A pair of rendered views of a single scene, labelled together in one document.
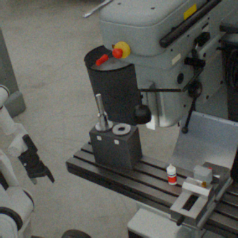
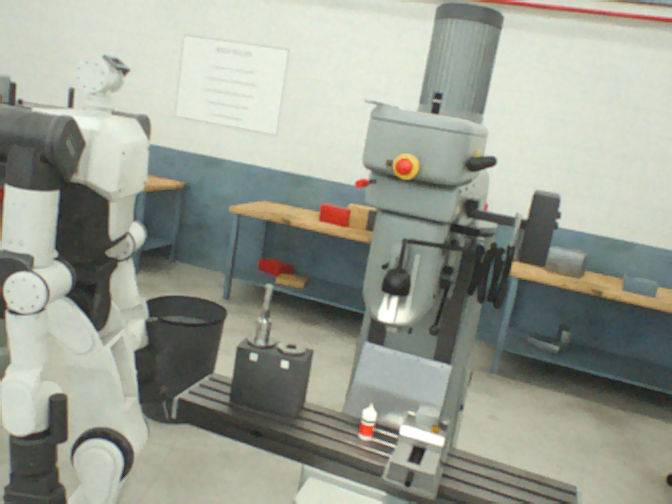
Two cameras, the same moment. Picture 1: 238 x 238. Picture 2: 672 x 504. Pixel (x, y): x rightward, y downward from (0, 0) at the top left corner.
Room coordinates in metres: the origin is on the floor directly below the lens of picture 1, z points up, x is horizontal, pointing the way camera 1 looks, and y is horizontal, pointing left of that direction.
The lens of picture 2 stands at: (0.33, 0.70, 1.86)
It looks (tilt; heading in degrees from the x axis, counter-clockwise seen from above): 12 degrees down; 333
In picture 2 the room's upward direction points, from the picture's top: 10 degrees clockwise
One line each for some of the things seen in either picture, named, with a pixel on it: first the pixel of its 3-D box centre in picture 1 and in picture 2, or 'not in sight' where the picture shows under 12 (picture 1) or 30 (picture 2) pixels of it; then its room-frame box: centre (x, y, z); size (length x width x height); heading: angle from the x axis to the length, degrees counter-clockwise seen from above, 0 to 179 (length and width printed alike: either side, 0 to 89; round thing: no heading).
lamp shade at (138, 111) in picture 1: (141, 112); (397, 280); (1.63, -0.14, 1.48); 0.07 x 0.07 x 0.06
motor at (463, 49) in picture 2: not in sight; (459, 66); (1.98, -0.43, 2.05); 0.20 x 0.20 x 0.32
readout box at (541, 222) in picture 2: not in sight; (541, 227); (1.79, -0.71, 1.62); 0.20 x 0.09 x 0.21; 136
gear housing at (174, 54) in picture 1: (165, 36); (422, 192); (1.83, -0.29, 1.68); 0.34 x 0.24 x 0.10; 136
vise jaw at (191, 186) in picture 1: (198, 188); (422, 436); (1.66, -0.33, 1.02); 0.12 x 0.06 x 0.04; 49
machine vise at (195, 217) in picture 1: (201, 190); (421, 443); (1.67, -0.35, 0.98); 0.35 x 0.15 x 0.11; 139
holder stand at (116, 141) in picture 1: (115, 142); (272, 373); (2.07, -0.02, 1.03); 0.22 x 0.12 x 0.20; 54
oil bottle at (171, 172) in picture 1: (171, 173); (368, 420); (1.82, -0.25, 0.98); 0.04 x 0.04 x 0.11
